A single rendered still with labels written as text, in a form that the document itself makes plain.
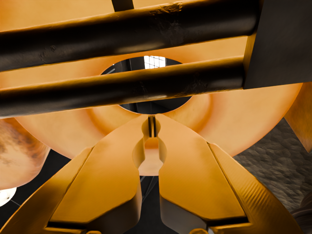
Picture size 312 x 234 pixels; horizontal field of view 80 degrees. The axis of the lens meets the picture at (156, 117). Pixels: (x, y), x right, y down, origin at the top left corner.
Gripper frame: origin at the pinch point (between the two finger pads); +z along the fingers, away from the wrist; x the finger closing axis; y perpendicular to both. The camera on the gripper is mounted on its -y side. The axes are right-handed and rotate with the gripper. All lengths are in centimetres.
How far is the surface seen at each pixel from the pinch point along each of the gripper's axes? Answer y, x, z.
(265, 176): 34, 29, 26
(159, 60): 174, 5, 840
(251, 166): 31.9, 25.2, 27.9
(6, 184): 6.1, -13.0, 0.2
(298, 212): 31.8, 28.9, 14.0
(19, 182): 5.9, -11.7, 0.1
